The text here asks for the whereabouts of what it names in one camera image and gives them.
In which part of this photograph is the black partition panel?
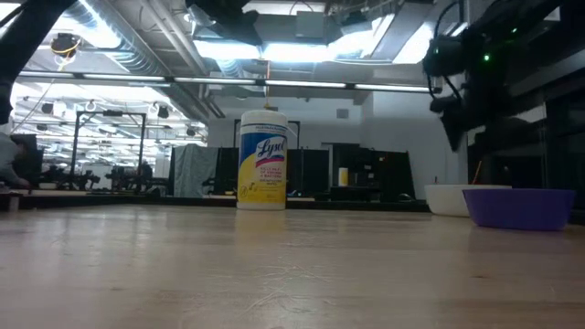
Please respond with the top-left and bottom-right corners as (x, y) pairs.
(214, 146), (331, 198)

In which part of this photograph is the black shelf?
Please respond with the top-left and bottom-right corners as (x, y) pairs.
(465, 49), (585, 216)

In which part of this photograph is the silver ceiling duct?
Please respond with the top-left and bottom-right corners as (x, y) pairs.
(185, 3), (216, 27)

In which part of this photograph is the black metal stand frame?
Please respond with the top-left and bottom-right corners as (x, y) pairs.
(69, 111), (147, 191)

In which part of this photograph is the white plastic bowl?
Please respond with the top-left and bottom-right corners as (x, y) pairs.
(424, 184), (514, 217)

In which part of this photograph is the person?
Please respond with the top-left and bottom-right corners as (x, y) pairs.
(0, 132), (32, 190)

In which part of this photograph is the grey cloth cover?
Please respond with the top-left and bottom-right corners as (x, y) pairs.
(167, 143), (219, 198)

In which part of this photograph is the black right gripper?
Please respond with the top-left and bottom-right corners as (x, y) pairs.
(429, 17), (543, 155)

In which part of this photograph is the overhead camera with yellow cable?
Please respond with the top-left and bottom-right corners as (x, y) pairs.
(49, 32), (83, 58)

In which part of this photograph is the purple plastic bowl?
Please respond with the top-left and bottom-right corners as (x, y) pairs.
(462, 188), (577, 232)

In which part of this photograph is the frame bar with light strips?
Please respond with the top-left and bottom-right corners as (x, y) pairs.
(17, 70), (433, 94)

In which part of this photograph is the Lysol wipes canister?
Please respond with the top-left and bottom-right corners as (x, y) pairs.
(236, 110), (290, 211)

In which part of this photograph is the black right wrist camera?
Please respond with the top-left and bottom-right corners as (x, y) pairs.
(422, 35), (465, 78)

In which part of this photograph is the black cabinet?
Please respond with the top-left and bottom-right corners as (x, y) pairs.
(320, 143), (416, 203)

